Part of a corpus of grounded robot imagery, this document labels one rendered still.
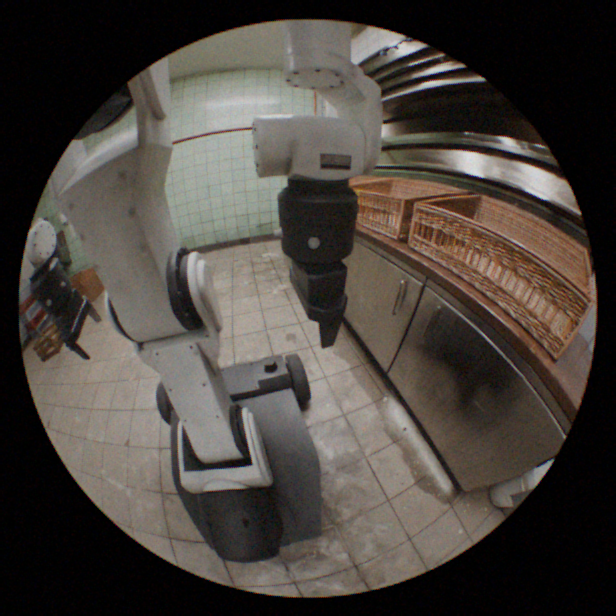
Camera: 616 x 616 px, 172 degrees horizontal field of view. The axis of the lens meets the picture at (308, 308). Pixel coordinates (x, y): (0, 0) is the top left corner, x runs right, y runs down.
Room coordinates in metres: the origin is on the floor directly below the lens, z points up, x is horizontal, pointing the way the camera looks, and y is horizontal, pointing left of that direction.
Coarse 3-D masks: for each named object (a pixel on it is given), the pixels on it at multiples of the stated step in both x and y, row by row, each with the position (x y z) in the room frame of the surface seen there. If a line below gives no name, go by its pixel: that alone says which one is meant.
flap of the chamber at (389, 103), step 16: (464, 80) 0.69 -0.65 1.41; (480, 80) 0.61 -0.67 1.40; (400, 96) 1.11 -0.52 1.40; (416, 96) 1.03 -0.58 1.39; (432, 96) 0.95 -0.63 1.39; (464, 96) 0.78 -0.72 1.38; (480, 96) 0.69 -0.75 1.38; (496, 96) 0.61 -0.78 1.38; (384, 112) 1.40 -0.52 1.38; (400, 112) 1.30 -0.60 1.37; (416, 112) 1.20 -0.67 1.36
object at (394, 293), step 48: (384, 240) 0.61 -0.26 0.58; (384, 288) 0.56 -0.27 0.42; (432, 288) 0.38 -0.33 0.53; (384, 336) 0.49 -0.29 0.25; (432, 336) 0.32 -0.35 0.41; (480, 336) 0.21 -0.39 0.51; (528, 336) 0.13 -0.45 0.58; (576, 336) 0.07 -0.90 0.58; (432, 384) 0.24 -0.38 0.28; (480, 384) 0.14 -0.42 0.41; (528, 384) 0.05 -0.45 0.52; (576, 384) -0.04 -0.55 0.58; (432, 432) 0.12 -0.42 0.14; (480, 432) 0.03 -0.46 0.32; (528, 432) -0.05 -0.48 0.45; (480, 480) -0.12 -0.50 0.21
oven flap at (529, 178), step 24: (384, 168) 1.42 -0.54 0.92; (408, 168) 1.18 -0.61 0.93; (432, 168) 0.98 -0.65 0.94; (456, 168) 0.86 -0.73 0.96; (480, 168) 0.73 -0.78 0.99; (504, 168) 0.62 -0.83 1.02; (528, 168) 0.51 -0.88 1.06; (552, 168) 0.41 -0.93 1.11; (528, 192) 0.47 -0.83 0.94; (552, 192) 0.39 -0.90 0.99; (576, 216) 0.26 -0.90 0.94
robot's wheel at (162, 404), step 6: (162, 384) 0.26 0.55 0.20; (156, 390) 0.23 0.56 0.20; (162, 390) 0.23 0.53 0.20; (156, 396) 0.20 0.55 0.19; (162, 396) 0.21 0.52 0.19; (156, 402) 0.18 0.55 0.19; (162, 402) 0.19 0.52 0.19; (162, 408) 0.17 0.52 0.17; (168, 408) 0.18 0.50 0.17; (162, 414) 0.15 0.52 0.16; (168, 414) 0.16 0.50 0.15; (168, 420) 0.15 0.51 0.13
